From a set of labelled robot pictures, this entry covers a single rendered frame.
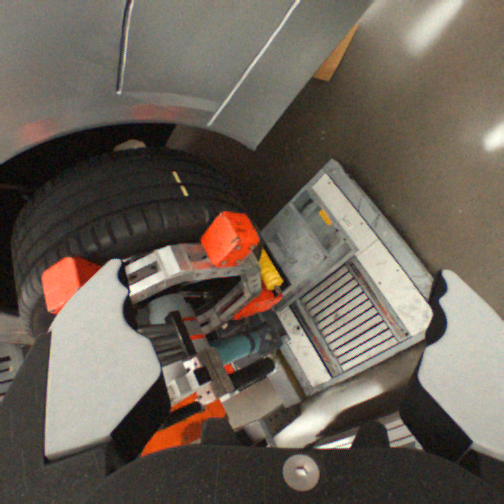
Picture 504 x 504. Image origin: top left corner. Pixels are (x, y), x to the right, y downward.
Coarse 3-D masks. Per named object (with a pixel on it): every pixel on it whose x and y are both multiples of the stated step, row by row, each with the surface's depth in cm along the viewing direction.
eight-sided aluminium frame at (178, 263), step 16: (160, 256) 52; (176, 256) 52; (192, 256) 57; (128, 272) 51; (144, 272) 53; (160, 272) 51; (176, 272) 51; (192, 272) 53; (208, 272) 57; (224, 272) 61; (240, 272) 66; (256, 272) 70; (144, 288) 50; (160, 288) 53; (240, 288) 89; (256, 288) 82; (224, 304) 95; (240, 304) 89; (208, 320) 98; (224, 320) 95
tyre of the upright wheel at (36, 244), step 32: (96, 160) 56; (128, 160) 57; (160, 160) 60; (192, 160) 66; (64, 192) 52; (96, 192) 52; (128, 192) 53; (160, 192) 55; (192, 192) 59; (224, 192) 69; (32, 224) 53; (64, 224) 50; (96, 224) 49; (128, 224) 50; (160, 224) 51; (192, 224) 55; (32, 256) 50; (64, 256) 47; (96, 256) 49; (128, 256) 54; (256, 256) 85; (32, 288) 49; (32, 320) 54
